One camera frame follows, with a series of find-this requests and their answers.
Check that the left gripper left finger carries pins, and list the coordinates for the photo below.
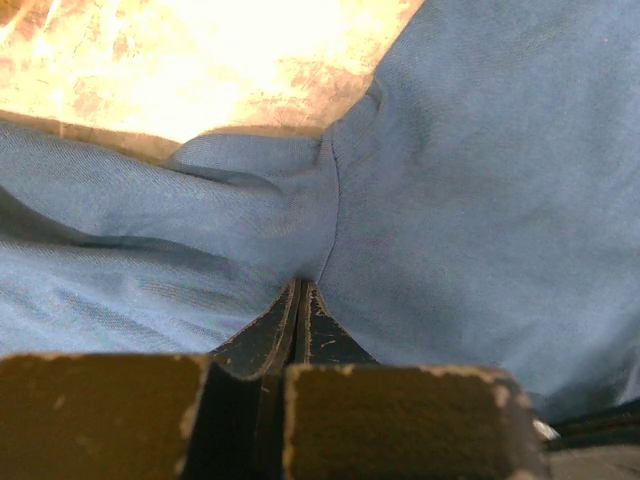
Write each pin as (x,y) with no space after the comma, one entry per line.
(216,415)

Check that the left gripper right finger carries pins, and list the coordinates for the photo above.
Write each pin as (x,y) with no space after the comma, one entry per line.
(348,417)

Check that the blue t-shirt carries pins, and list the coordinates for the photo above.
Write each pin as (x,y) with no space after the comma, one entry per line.
(478,205)

